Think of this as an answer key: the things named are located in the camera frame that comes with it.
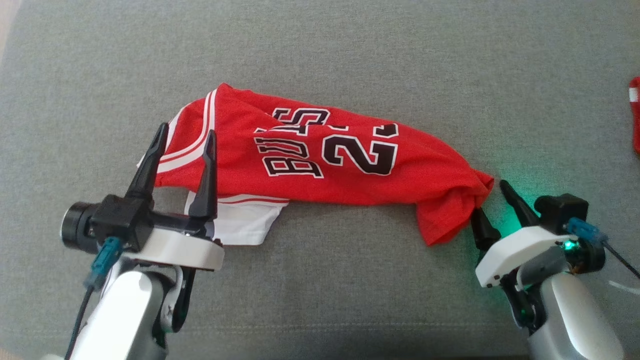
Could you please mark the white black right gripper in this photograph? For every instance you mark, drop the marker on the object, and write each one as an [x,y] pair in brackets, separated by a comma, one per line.
[510,255]

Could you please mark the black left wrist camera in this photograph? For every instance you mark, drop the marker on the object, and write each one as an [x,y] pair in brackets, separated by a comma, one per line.
[115,220]

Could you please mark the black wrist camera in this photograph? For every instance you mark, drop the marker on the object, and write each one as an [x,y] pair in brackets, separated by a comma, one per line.
[560,210]
[115,220]

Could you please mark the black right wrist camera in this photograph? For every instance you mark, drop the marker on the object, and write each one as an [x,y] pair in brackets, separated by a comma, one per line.
[560,210]

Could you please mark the red shorts white trim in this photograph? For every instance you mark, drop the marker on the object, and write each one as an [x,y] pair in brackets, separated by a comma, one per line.
[636,115]

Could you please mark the red basketball jersey black lettering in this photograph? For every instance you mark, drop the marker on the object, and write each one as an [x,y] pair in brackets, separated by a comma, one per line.
[350,185]

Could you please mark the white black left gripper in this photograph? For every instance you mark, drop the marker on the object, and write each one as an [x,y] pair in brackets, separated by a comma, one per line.
[185,247]

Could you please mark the grey fabric sofa seat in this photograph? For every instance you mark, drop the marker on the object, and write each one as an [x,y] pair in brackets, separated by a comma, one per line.
[320,45]

